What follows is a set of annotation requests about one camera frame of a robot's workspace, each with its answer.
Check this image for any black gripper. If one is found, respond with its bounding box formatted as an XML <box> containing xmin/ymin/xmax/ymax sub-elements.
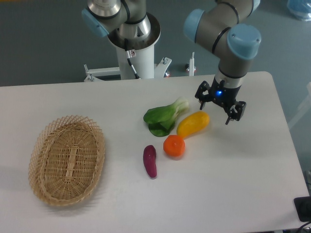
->
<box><xmin>195</xmin><ymin>75</ymin><xmax>246</xmax><ymax>125</ymax></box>

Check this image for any yellow mango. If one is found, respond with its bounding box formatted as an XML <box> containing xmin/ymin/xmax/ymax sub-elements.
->
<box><xmin>176</xmin><ymin>111</ymin><xmax>210</xmax><ymax>138</ymax></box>

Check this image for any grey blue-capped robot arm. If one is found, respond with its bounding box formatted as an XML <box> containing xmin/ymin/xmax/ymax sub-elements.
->
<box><xmin>82</xmin><ymin>0</ymin><xmax>261</xmax><ymax>121</ymax></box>

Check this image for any green bok choy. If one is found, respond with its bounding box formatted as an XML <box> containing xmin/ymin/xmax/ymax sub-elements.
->
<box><xmin>143</xmin><ymin>97</ymin><xmax>189</xmax><ymax>137</ymax></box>

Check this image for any orange persimmon fruit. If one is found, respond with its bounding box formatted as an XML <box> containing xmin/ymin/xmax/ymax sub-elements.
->
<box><xmin>163</xmin><ymin>135</ymin><xmax>185</xmax><ymax>157</ymax></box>

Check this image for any purple sweet potato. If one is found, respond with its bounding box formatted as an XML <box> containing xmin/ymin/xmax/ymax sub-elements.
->
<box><xmin>143</xmin><ymin>145</ymin><xmax>157</xmax><ymax>179</ymax></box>

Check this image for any blue bag in background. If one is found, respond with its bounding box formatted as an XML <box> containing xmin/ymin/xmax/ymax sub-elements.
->
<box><xmin>287</xmin><ymin>0</ymin><xmax>311</xmax><ymax>21</ymax></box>

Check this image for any black device at table edge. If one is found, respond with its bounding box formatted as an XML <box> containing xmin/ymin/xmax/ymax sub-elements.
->
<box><xmin>294</xmin><ymin>196</ymin><xmax>311</xmax><ymax>222</ymax></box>

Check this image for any woven wicker basket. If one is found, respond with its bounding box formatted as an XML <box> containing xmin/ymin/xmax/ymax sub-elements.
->
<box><xmin>28</xmin><ymin>115</ymin><xmax>105</xmax><ymax>206</ymax></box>

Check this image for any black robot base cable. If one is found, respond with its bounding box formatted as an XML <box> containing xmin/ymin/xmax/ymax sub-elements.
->
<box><xmin>124</xmin><ymin>38</ymin><xmax>141</xmax><ymax>80</ymax></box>

